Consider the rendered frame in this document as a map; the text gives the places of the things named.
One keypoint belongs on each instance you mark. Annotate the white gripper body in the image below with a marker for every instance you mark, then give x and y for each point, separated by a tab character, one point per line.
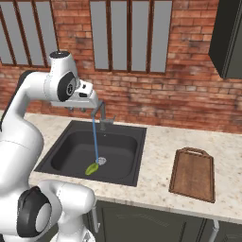
88	102

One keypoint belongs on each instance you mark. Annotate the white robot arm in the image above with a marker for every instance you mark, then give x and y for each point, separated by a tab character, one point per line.
19	148

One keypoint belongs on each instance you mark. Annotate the grey sink faucet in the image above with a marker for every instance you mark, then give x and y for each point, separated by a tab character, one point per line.
102	112

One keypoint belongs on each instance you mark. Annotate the dark grey sink basin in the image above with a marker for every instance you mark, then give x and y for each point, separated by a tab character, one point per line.
119	148

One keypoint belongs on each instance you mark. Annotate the silver sink drain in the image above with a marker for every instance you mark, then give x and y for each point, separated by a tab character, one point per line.
101	161

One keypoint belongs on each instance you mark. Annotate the green mango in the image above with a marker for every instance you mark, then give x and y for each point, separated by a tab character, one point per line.
91	169

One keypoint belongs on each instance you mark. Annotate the brown wooden cutting board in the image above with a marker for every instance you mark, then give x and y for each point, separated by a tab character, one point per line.
193	175

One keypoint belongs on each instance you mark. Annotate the blue water stream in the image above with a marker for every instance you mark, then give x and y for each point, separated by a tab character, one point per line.
95	138

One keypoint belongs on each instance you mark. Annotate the window with brown bars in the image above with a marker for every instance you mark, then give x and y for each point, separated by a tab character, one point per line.
28	31
130	34

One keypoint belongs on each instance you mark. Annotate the dark cupboard door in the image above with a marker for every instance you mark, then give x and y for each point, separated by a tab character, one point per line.
148	225
228	232

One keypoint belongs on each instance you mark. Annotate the dark wall cupboard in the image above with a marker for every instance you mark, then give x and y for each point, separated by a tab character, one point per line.
228	38

